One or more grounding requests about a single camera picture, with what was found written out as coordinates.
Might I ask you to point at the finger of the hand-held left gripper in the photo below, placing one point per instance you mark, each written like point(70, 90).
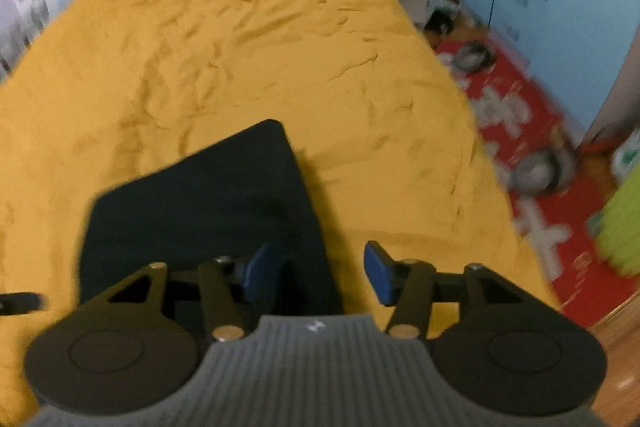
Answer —
point(22, 302)

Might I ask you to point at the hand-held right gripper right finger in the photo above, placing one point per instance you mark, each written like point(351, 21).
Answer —
point(377, 274)

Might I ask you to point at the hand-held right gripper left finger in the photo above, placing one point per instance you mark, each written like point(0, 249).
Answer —
point(257, 272)

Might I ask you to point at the black pants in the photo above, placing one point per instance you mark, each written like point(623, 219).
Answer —
point(210, 197)

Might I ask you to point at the grey bowl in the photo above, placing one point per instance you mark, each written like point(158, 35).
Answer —
point(472, 57)
point(542, 172)

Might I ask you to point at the yellow blanket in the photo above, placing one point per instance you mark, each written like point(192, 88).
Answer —
point(280, 57)

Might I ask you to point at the red printed floor mat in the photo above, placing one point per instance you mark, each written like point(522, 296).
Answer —
point(540, 122)

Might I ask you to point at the green container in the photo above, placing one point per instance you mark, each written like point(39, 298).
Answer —
point(622, 227)

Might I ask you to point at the dark floor item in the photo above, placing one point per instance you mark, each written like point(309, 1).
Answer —
point(440, 22)

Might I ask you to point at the blue wardrobe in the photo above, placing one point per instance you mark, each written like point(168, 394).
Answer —
point(565, 17)

